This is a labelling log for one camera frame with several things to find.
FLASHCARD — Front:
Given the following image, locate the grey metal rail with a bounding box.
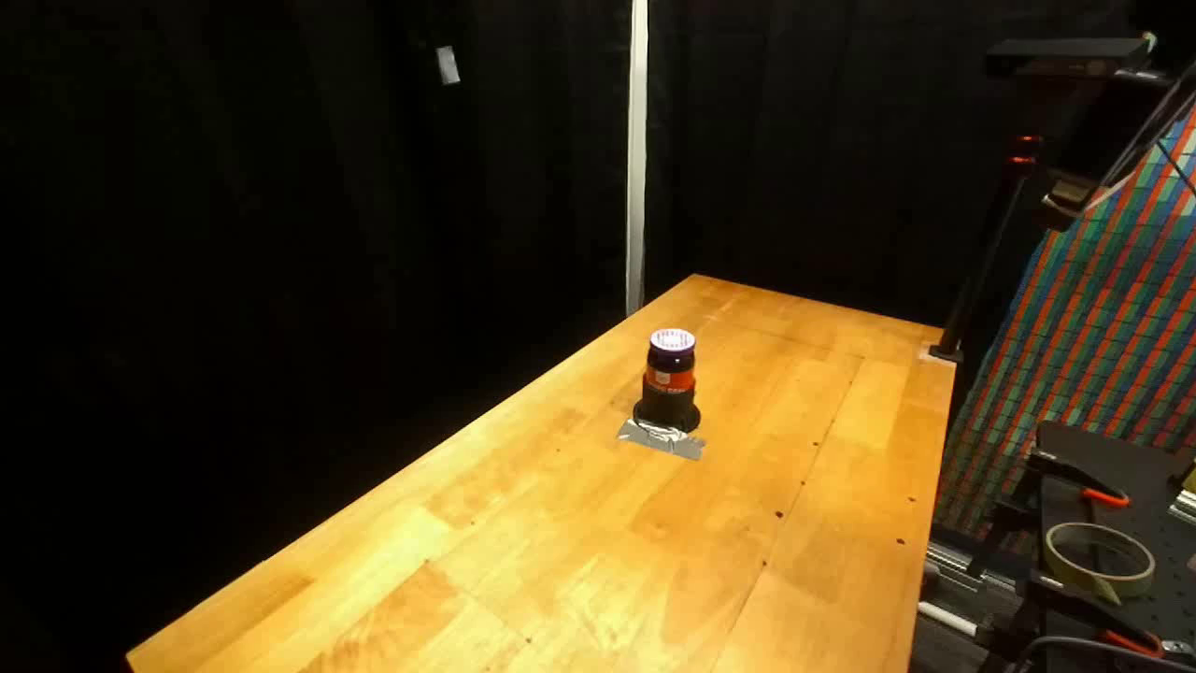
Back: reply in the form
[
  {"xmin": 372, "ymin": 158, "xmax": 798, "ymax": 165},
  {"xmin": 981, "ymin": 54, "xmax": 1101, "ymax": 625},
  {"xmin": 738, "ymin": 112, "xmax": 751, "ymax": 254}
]
[{"xmin": 916, "ymin": 532, "xmax": 1038, "ymax": 656}]

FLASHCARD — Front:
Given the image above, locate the black mounting plate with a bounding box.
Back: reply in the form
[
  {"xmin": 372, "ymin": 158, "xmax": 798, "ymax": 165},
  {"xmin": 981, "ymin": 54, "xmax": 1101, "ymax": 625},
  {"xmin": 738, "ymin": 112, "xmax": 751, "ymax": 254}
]
[{"xmin": 1021, "ymin": 418, "xmax": 1196, "ymax": 630}]

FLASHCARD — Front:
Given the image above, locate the black curtain backdrop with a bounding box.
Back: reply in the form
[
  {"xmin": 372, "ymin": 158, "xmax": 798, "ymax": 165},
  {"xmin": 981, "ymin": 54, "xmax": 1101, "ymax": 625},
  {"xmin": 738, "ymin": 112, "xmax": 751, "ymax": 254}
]
[{"xmin": 0, "ymin": 0, "xmax": 1196, "ymax": 673}]

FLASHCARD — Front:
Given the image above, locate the white vertical pole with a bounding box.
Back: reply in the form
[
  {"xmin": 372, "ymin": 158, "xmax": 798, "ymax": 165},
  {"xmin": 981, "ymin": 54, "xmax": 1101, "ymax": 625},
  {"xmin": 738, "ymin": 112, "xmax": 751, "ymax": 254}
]
[{"xmin": 621, "ymin": 0, "xmax": 655, "ymax": 319}]

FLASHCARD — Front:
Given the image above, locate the dark upside-down cup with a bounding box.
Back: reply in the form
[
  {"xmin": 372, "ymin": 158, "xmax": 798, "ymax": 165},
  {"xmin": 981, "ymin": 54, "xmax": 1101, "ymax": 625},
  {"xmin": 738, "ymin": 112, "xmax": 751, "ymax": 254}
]
[{"xmin": 631, "ymin": 324, "xmax": 702, "ymax": 434}]

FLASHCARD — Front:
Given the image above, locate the colourful patterned board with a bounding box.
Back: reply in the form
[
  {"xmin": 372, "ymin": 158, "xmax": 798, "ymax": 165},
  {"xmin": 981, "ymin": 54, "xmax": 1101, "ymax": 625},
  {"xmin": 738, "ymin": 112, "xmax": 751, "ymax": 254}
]
[{"xmin": 933, "ymin": 105, "xmax": 1196, "ymax": 541}]

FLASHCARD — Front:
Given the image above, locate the black camera stand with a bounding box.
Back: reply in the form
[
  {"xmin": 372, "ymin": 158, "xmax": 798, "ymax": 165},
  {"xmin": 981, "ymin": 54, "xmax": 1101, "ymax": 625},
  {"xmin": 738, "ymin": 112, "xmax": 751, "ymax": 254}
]
[{"xmin": 928, "ymin": 70, "xmax": 1060, "ymax": 367}]

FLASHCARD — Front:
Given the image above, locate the beige tape roll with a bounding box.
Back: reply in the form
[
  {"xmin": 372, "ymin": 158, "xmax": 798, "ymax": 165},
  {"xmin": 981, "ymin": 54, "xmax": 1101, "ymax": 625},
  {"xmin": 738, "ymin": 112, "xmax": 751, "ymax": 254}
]
[{"xmin": 1042, "ymin": 515, "xmax": 1158, "ymax": 611}]

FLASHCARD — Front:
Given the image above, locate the orange clamp handle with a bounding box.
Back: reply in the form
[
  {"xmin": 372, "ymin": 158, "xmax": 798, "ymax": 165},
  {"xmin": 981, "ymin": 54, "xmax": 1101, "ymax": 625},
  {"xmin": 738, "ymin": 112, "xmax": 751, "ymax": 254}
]
[
  {"xmin": 1093, "ymin": 625, "xmax": 1169, "ymax": 658},
  {"xmin": 1081, "ymin": 481, "xmax": 1137, "ymax": 512}
]

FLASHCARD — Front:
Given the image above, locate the grey tape patch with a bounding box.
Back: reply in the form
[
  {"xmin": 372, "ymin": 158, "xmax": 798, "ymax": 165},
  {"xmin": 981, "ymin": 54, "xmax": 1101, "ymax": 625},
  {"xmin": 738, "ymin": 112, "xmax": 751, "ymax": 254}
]
[{"xmin": 617, "ymin": 416, "xmax": 708, "ymax": 465}]

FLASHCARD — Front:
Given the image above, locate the black diagonal bar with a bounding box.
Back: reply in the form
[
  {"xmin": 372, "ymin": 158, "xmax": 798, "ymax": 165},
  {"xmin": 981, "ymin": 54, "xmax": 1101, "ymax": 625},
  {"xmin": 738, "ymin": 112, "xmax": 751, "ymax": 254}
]
[{"xmin": 1038, "ymin": 60, "xmax": 1196, "ymax": 237}]

